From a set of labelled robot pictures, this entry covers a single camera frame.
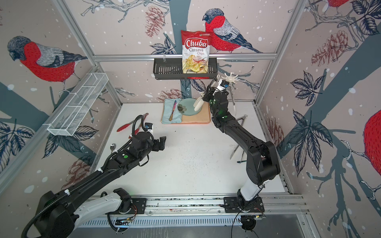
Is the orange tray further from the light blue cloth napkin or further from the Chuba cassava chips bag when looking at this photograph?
the Chuba cassava chips bag

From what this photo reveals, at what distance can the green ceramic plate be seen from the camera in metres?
1.13

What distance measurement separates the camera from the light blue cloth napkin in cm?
109

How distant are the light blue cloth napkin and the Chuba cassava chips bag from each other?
0.35m

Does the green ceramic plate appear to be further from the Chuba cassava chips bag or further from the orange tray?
the Chuba cassava chips bag

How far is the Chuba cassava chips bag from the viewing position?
0.85 metres

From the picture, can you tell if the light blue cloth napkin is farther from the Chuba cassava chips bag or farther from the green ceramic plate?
the Chuba cassava chips bag

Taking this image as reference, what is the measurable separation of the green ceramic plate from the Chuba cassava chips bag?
34cm

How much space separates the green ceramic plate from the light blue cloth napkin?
2 centimetres
